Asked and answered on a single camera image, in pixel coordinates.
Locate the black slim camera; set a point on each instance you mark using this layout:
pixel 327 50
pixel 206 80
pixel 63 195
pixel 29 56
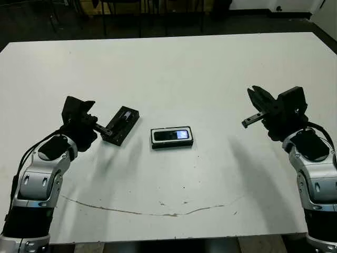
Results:
pixel 166 135

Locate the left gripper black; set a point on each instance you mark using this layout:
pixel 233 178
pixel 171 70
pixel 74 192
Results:
pixel 81 134

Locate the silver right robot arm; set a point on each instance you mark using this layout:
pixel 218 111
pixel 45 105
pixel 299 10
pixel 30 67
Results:
pixel 318 179

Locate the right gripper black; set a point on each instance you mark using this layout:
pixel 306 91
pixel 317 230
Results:
pixel 279 124

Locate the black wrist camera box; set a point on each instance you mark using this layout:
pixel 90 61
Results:
pixel 292 98
pixel 73 108

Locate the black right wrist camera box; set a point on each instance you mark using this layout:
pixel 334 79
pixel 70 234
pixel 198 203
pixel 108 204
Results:
pixel 292 98

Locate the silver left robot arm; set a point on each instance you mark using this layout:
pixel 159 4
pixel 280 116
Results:
pixel 39 179

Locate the black glossy box lid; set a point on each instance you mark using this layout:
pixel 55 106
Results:
pixel 126 124

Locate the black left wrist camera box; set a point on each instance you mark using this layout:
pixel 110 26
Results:
pixel 73 108

